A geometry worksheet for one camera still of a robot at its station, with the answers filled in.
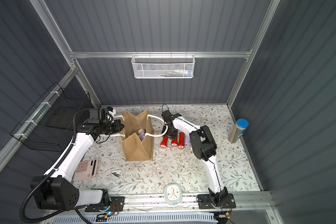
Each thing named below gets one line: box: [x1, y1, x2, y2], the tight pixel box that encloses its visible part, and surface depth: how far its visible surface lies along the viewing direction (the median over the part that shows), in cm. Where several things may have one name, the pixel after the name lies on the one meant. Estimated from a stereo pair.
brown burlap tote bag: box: [120, 109, 155, 162], surface depth 88 cm
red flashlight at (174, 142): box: [170, 138, 178, 147], surface depth 97 cm
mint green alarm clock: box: [163, 182, 183, 205], surface depth 76 cm
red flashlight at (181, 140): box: [177, 132, 186, 149], surface depth 98 cm
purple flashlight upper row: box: [184, 134, 191, 147], surface depth 98 cm
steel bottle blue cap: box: [228, 118, 250, 144], surface depth 87 cm
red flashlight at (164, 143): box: [160, 136, 169, 149], surface depth 98 cm
